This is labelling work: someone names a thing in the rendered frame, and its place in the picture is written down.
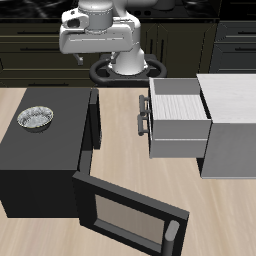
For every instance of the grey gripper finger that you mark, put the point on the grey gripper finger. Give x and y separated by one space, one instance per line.
113 57
79 60

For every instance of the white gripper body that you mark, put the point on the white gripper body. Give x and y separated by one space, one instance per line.
100 41

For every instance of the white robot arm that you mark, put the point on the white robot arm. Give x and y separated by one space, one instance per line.
128 60

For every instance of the white speckled bowl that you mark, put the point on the white speckled bowl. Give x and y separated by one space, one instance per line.
35 117

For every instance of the grey open drawer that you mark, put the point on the grey open drawer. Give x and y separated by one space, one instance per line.
178 130

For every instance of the dark kitchen cupboards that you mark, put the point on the dark kitchen cupboards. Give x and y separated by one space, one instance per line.
33 53

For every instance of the black microwave oven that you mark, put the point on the black microwave oven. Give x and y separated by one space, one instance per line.
43 156

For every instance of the grey white cabinet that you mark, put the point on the grey white cabinet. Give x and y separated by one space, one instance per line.
230 133

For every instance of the black microwave door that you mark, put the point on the black microwave door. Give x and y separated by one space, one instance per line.
133 213

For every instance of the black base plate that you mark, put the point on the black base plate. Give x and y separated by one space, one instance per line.
100 74

